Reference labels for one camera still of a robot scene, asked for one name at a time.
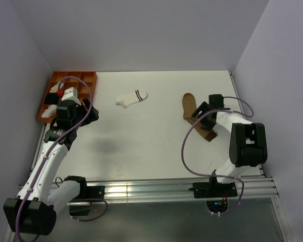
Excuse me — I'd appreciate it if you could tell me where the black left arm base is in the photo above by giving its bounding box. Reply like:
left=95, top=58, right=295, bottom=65
left=69, top=186, right=105, bottom=217

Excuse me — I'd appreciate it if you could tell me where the aluminium frame rail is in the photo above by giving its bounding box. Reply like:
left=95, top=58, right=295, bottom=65
left=87, top=176, right=279, bottom=204

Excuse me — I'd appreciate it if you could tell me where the white rolled sock in tray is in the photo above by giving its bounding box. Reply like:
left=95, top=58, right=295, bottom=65
left=41, top=104, right=57, bottom=118

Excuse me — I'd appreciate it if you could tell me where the tan brown long sock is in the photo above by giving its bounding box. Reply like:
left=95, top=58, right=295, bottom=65
left=182, top=93, right=217, bottom=142

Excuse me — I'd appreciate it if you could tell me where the black rolled sock in tray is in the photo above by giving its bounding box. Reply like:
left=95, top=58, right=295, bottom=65
left=44, top=93, right=60, bottom=105

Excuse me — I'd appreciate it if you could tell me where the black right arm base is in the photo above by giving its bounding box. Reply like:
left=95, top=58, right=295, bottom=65
left=188, top=177, right=238, bottom=213

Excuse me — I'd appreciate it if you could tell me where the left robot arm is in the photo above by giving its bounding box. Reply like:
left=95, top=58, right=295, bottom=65
left=3, top=98, right=98, bottom=236

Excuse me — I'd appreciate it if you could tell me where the cream rolled sock in tray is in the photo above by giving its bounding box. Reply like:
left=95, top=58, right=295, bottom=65
left=49, top=83, right=64, bottom=93

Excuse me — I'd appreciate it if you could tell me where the white sock with black stripes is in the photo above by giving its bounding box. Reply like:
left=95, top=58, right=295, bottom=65
left=115, top=89, right=148, bottom=108

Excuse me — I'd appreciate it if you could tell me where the orange wooden compartment tray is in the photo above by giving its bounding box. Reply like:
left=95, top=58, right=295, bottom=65
left=37, top=71, right=97, bottom=124

